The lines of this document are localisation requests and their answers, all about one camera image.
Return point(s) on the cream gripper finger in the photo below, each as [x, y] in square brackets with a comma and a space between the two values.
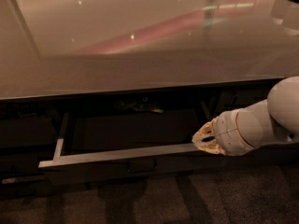
[210, 147]
[205, 133]

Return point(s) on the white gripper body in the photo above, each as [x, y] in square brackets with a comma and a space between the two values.
[226, 132]

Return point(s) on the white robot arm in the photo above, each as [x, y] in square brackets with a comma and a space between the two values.
[273, 121]

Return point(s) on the dark drawer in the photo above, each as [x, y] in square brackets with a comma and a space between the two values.
[127, 145]
[18, 164]
[35, 186]
[26, 132]

